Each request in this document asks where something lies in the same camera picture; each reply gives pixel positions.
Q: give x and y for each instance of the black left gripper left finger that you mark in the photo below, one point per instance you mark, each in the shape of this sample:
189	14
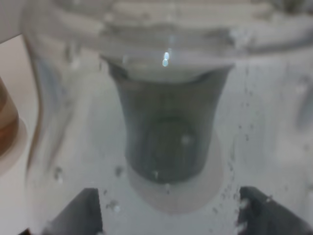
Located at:
82	216

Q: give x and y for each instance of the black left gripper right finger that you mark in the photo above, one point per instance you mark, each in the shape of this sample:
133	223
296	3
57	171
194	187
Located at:
261	215

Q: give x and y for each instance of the clear plastic water bottle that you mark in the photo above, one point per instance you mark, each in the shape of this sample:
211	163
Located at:
262	132

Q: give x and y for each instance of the orange translucent plastic cup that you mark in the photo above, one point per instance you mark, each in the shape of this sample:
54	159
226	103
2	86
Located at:
9	119

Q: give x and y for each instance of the grey translucent plastic cup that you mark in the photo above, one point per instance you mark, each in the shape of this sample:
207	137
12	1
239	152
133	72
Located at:
169	110

